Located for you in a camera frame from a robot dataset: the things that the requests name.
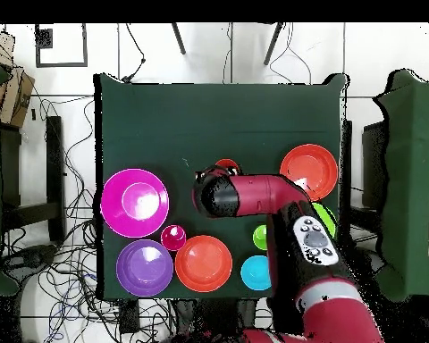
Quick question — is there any orange cup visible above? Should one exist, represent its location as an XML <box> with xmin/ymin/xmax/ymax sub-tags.
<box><xmin>214</xmin><ymin>158</ymin><xmax>241</xmax><ymax>172</ymax></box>

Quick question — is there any green cup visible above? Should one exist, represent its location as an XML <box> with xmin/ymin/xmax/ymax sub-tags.
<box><xmin>252</xmin><ymin>224</ymin><xmax>269</xmax><ymax>251</ymax></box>

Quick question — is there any wide orange bowl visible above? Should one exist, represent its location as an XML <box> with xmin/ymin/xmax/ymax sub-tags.
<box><xmin>279</xmin><ymin>143</ymin><xmax>340</xmax><ymax>203</ymax></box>
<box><xmin>174</xmin><ymin>234</ymin><xmax>234</xmax><ymax>294</ymax></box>

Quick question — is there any dark green tablecloth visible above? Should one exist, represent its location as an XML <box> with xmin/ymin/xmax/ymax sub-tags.
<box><xmin>93</xmin><ymin>72</ymin><xmax>349</xmax><ymax>301</ymax></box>

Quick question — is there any crimson red cup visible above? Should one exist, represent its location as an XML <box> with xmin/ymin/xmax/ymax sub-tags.
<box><xmin>160</xmin><ymin>224</ymin><xmax>188</xmax><ymax>252</ymax></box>

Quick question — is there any small blue bowl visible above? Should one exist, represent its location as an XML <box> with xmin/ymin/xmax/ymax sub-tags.
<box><xmin>240</xmin><ymin>255</ymin><xmax>273</xmax><ymax>291</ymax></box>

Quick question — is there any large pink bowl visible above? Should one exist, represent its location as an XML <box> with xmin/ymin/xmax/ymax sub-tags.
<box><xmin>100</xmin><ymin>168</ymin><xmax>170</xmax><ymax>239</ymax></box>

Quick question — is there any green bowl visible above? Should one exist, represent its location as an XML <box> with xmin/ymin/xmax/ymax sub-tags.
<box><xmin>312</xmin><ymin>202</ymin><xmax>338</xmax><ymax>239</ymax></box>

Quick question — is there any purple bowl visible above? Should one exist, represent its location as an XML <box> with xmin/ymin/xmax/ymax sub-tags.
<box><xmin>115</xmin><ymin>238</ymin><xmax>175</xmax><ymax>298</ymax></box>

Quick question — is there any black power box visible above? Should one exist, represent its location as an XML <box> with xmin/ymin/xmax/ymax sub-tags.
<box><xmin>118</xmin><ymin>299</ymin><xmax>141</xmax><ymax>335</ymax></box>

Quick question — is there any cardboard box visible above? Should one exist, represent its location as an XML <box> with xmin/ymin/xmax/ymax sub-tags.
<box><xmin>0</xmin><ymin>28</ymin><xmax>36</xmax><ymax>129</ymax></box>

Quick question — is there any black camera tripod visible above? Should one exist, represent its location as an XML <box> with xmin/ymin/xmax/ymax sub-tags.
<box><xmin>170</xmin><ymin>22</ymin><xmax>286</xmax><ymax>66</ymax></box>

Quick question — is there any black cable with plug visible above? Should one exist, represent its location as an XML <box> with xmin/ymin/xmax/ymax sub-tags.
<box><xmin>120</xmin><ymin>22</ymin><xmax>147</xmax><ymax>84</ymax></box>

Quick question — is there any tangle of black cables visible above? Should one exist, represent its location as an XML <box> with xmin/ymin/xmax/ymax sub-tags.
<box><xmin>0</xmin><ymin>96</ymin><xmax>176</xmax><ymax>343</ymax></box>

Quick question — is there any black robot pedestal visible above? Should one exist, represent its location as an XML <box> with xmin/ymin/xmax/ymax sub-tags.
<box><xmin>171</xmin><ymin>297</ymin><xmax>273</xmax><ymax>343</ymax></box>

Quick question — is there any black stand frame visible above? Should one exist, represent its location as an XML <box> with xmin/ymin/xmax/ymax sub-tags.
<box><xmin>0</xmin><ymin>115</ymin><xmax>67</xmax><ymax>244</ymax></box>
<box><xmin>360</xmin><ymin>121</ymin><xmax>389</xmax><ymax>212</ymax></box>

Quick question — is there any grey pedestal leg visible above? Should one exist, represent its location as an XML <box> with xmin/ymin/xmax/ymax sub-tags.
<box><xmin>1</xmin><ymin>244</ymin><xmax>60</xmax><ymax>283</ymax></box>

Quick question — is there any black square floor frame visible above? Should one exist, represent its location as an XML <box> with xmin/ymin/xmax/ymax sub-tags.
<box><xmin>34</xmin><ymin>22</ymin><xmax>88</xmax><ymax>68</ymax></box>

